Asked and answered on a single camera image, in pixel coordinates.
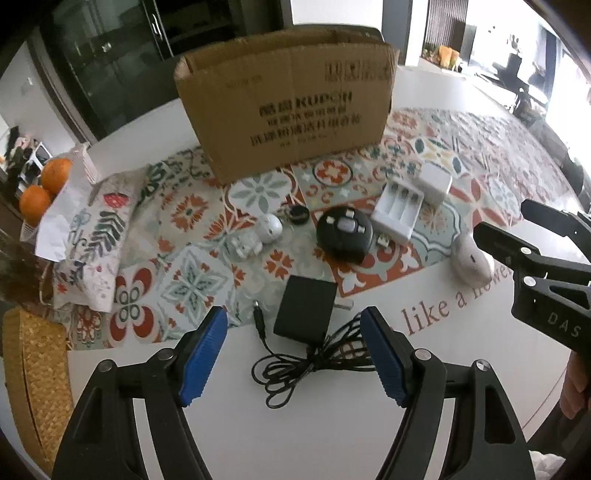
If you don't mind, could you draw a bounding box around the patterned tile tablecloth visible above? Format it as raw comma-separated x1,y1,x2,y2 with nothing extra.
51,67,587,462

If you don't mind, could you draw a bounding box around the small white robot toy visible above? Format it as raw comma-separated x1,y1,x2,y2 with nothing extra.
229,213,283,261

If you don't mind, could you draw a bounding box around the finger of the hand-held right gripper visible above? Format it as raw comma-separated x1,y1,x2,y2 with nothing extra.
472,220,591,288
521,199,591,264

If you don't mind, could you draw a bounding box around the floral printed cloth bag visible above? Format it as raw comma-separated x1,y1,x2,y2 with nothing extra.
34,166,148,315

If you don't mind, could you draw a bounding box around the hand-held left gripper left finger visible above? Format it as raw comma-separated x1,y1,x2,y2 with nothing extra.
52,305,229,480

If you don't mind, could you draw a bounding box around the black power adapter with cable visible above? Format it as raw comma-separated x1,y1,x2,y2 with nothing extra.
250,275,377,409

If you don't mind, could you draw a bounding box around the person's right forearm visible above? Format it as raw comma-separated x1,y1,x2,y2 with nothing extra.
561,351,591,416

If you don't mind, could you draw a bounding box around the dark framed glass sliding door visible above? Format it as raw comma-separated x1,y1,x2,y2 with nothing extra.
41,0,287,139

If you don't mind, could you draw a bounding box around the orange fruit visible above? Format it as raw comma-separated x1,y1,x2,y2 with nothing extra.
19,185,52,227
41,158,74,195

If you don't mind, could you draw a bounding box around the white battery charger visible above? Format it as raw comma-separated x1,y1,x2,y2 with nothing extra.
372,179,426,244

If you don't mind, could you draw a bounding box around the vase of dried red flowers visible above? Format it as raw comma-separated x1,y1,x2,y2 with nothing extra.
0,235,54,308

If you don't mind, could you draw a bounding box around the brown cardboard box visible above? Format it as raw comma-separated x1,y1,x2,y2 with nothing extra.
174,28,402,185

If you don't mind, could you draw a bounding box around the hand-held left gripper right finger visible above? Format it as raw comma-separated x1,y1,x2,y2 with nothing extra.
360,305,539,480

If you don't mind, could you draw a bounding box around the white oval case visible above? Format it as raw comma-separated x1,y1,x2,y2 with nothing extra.
450,232,494,288

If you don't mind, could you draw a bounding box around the white shoe rack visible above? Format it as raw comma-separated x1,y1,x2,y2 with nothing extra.
0,124,49,195

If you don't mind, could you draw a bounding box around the white square plug adapter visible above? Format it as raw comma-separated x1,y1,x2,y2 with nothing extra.
418,162,454,205

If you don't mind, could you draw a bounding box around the white ribbed fruit basket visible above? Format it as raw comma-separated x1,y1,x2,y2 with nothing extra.
21,141,100,241

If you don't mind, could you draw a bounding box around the woven yellow basket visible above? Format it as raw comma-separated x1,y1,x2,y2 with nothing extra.
2,307,75,467

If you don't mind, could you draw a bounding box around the black round device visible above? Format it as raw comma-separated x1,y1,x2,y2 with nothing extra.
316,207,374,265

